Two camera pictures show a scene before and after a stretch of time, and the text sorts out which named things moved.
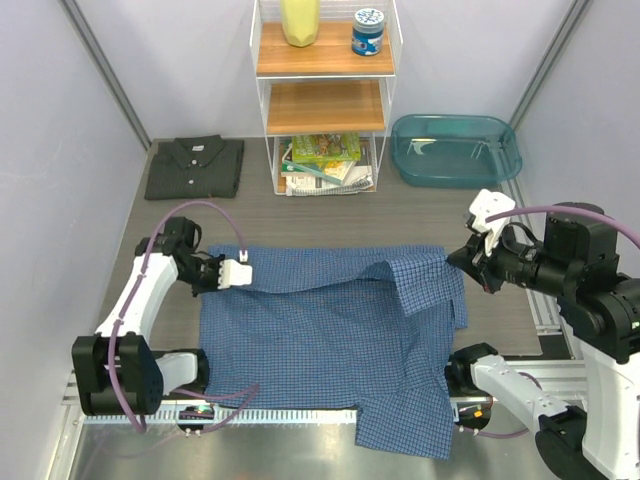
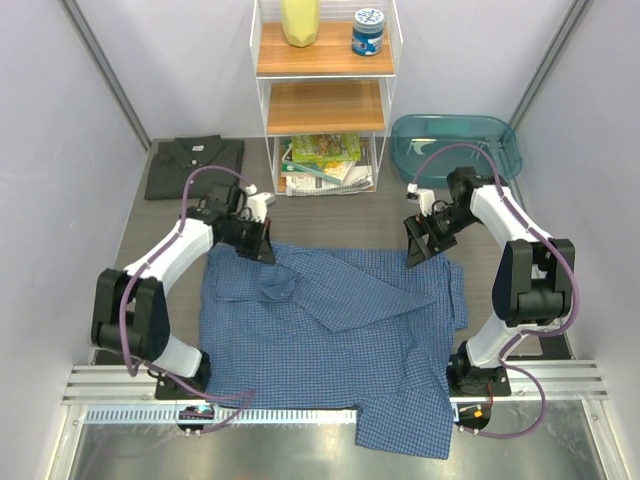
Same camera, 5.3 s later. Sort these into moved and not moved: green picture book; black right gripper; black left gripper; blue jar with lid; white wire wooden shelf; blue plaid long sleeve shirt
Moved: black right gripper; black left gripper
Not moved: blue plaid long sleeve shirt; green picture book; white wire wooden shelf; blue jar with lid
